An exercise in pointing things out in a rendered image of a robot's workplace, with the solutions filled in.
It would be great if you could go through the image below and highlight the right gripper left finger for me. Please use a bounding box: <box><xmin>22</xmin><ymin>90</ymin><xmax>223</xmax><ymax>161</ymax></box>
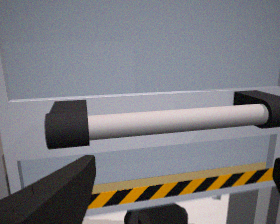
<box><xmin>0</xmin><ymin>155</ymin><xmax>96</xmax><ymax>224</ymax></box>

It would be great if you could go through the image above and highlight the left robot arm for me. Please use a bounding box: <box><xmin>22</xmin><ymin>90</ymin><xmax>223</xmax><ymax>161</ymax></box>
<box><xmin>124</xmin><ymin>204</ymin><xmax>188</xmax><ymax>224</ymax></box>

